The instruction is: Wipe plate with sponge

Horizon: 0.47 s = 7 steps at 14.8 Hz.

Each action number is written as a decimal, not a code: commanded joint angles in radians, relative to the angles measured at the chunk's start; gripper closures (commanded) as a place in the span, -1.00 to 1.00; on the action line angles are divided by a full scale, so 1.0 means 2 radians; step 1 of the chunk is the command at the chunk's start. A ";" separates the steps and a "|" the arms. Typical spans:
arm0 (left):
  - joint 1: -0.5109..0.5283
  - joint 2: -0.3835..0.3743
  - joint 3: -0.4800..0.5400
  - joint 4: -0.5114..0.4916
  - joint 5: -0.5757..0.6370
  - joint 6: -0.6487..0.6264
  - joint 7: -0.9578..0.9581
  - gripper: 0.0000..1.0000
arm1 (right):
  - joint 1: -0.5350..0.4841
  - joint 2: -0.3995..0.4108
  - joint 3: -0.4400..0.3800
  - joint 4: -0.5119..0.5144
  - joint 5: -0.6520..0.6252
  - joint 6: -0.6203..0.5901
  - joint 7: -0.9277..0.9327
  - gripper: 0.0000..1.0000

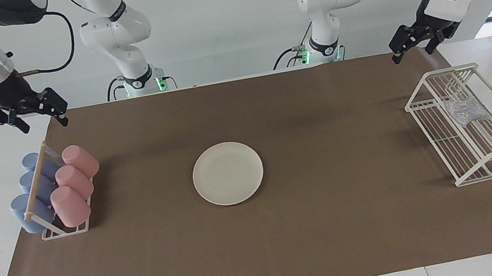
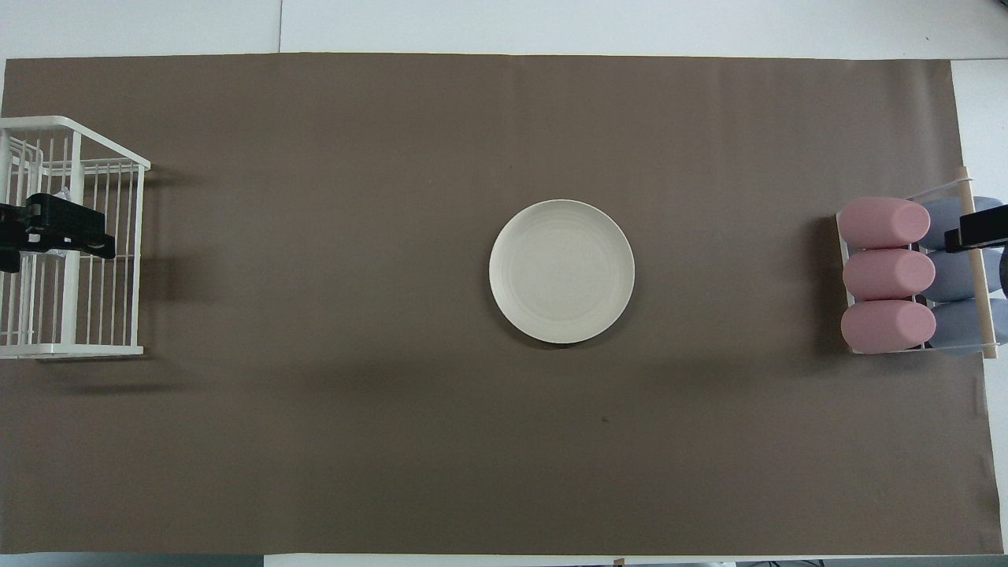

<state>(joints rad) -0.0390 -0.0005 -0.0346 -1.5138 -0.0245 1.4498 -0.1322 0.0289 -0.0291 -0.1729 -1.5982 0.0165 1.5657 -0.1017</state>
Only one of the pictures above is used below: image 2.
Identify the pink plastic cup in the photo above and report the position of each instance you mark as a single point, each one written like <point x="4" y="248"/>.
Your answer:
<point x="886" y="275"/>
<point x="882" y="223"/>
<point x="886" y="326"/>

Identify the brown table mat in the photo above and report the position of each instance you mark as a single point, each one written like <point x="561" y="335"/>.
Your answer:
<point x="315" y="118"/>

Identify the cream round plate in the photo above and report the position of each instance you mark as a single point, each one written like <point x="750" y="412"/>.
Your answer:
<point x="561" y="272"/>

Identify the cup rack with wooden rod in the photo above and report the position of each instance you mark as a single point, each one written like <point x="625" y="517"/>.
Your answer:
<point x="981" y="299"/>

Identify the blue plastic cup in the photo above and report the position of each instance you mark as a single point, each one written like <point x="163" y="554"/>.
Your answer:
<point x="953" y="324"/>
<point x="949" y="276"/>
<point x="941" y="220"/>

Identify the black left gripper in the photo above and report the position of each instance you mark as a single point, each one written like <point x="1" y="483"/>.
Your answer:
<point x="20" y="232"/>

